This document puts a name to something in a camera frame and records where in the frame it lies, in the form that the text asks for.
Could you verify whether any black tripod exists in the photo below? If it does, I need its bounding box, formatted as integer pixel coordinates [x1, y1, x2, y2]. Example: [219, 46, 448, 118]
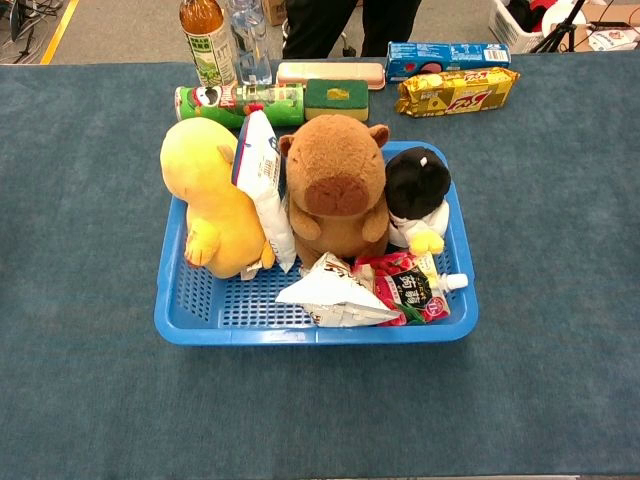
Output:
[529, 0, 587, 54]

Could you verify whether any black cable tangle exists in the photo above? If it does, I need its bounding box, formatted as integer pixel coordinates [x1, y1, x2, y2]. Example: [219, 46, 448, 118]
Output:
[0, 0, 66, 64]

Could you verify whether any pink plastic case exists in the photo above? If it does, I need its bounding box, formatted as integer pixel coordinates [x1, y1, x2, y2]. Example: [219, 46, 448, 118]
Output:
[275, 61, 387, 91]

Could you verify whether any white laundry basket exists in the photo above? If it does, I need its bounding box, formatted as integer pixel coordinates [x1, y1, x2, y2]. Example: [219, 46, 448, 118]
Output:
[488, 0, 551, 54]

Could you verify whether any white blue refill pouch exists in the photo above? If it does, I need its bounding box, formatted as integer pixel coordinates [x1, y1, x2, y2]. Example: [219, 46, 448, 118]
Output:
[232, 103, 297, 274]

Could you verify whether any blue felt table cloth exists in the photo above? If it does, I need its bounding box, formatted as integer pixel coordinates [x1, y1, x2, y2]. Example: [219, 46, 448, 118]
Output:
[0, 49, 640, 476]

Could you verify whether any white box red print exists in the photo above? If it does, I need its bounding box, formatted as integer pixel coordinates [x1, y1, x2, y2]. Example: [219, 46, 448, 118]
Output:
[585, 27, 640, 53]

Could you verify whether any long blue box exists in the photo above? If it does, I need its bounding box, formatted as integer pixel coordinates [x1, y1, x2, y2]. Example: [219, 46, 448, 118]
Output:
[385, 41, 512, 84]

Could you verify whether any black-headed plush doll white robe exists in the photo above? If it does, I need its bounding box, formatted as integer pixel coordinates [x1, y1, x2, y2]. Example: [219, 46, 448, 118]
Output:
[384, 146, 452, 257]

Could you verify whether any brown capybara plush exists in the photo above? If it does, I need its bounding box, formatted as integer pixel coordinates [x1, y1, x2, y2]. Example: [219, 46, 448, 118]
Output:
[278, 113, 391, 269]

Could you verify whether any clear water bottle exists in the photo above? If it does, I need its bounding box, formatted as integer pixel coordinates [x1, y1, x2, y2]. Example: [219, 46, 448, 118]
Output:
[227, 0, 274, 86]

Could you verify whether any tea bottle green label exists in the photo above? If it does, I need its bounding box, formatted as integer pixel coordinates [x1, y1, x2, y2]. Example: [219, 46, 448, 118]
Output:
[178, 0, 238, 89]

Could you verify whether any cardboard box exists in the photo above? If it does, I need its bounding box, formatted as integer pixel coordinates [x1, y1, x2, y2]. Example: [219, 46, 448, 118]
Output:
[262, 0, 286, 27]

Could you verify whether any gold cracker package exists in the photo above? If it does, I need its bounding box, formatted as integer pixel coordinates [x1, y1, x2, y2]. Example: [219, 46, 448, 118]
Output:
[394, 67, 521, 117]

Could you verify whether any red grape jelly pouch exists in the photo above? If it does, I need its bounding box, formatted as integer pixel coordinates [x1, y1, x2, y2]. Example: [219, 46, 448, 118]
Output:
[353, 251, 470, 327]

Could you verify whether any green Pringles can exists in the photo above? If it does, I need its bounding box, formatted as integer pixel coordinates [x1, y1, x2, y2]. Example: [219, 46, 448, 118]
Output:
[173, 82, 306, 129]

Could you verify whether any green yellow sponge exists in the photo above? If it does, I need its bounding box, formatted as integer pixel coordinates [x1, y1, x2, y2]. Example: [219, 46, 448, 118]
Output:
[304, 78, 370, 123]

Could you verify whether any yellow plush toy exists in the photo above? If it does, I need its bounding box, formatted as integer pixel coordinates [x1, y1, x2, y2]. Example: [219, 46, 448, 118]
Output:
[159, 117, 277, 280]

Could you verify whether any crumpled white snack bag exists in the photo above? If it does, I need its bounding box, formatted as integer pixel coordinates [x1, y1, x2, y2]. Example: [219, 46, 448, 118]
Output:
[274, 251, 401, 329]

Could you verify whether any blue plastic basket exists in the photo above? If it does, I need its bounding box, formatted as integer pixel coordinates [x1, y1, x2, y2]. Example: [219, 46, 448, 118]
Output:
[153, 140, 480, 347]

